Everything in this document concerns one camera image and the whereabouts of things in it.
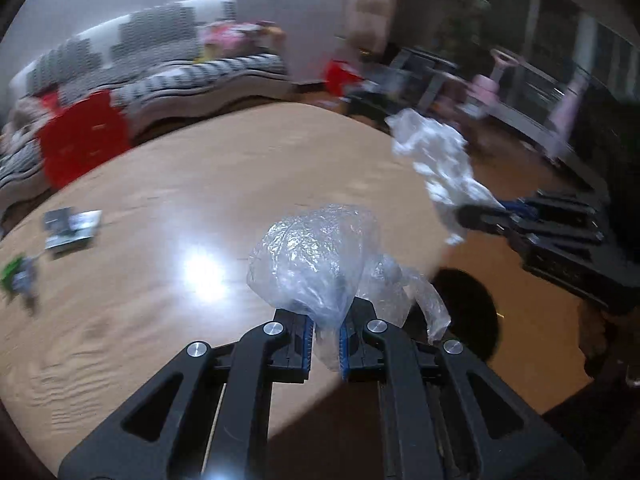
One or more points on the wooden frame sofa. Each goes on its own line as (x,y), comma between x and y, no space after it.
(280,67)

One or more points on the pink ride-on toy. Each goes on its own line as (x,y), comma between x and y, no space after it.
(487,90)

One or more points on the clear plastic bag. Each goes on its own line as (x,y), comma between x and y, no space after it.
(310,255)

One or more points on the person's right hand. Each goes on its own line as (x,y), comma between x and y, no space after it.
(595,340)

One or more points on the black white striped sofa cover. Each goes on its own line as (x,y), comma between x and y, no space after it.
(150,45)

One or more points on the red bag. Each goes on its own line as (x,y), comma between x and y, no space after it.
(342,77)

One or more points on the beige clothes pile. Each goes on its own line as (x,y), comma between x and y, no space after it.
(20,120)

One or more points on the person's right forearm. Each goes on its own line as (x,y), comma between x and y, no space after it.
(600,420)

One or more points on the red plastic chair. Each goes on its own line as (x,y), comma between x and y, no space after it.
(82,137)

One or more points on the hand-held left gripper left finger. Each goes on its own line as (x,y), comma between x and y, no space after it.
(306,342)

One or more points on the beige checked curtain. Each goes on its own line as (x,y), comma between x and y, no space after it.
(370,5)

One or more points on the small green wrapper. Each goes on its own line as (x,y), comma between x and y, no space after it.
(15,275)

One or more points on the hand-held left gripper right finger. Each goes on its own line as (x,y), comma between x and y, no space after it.
(344,352)

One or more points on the pink cartoon cushion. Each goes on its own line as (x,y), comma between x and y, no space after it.
(227,37)

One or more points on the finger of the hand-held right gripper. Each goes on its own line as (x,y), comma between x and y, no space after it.
(560,206)
(482,217)

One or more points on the white plastic bag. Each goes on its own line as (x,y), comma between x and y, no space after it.
(435,160)

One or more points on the pink scooter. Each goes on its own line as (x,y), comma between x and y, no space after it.
(565,115)

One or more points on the glass sliding door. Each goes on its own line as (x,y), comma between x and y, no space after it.
(560,35)

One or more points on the silver blister pack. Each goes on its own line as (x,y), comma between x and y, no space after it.
(70,230)

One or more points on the dark exercise machine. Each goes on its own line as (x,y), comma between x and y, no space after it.
(425,80)

